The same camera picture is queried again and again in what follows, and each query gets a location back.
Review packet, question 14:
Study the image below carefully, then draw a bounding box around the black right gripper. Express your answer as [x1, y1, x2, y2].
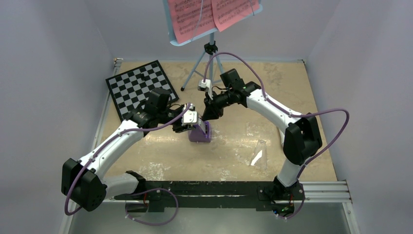
[202, 89, 234, 122]

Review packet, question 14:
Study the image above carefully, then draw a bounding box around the purple metronome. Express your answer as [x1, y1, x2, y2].
[188, 121, 211, 143]

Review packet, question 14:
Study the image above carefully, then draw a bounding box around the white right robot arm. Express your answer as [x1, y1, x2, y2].
[198, 69, 322, 198]

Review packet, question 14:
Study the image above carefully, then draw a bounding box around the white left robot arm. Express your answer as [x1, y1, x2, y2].
[61, 88, 197, 216]

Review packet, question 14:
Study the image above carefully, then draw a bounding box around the black white checkerboard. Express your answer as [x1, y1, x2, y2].
[106, 60, 179, 121]

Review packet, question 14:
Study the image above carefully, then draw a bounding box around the light blue music stand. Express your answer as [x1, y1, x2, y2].
[163, 0, 263, 91]

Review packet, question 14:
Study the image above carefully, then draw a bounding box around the clear plastic metronome cover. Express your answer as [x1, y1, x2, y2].
[249, 140, 267, 171]

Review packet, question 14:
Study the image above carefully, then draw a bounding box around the pink sheet music left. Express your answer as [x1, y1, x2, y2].
[167, 0, 216, 44]

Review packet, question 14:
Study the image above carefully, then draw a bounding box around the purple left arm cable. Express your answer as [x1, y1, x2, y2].
[64, 103, 193, 216]

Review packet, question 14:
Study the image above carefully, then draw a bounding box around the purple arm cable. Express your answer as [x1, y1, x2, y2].
[64, 103, 193, 216]
[202, 52, 350, 180]

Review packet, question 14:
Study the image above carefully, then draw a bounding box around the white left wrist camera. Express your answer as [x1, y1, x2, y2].
[182, 110, 199, 126]

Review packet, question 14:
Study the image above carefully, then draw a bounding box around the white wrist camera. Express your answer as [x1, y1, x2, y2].
[197, 79, 213, 100]
[182, 110, 199, 126]

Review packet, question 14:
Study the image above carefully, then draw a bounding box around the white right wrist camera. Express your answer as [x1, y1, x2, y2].
[197, 79, 213, 100]

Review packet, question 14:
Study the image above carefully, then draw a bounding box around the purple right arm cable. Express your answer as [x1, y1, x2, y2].
[202, 52, 350, 180]

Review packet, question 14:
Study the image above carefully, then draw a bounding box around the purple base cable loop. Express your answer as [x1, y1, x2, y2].
[125, 186, 179, 226]

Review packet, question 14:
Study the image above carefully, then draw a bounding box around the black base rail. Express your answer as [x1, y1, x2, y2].
[115, 181, 305, 214]

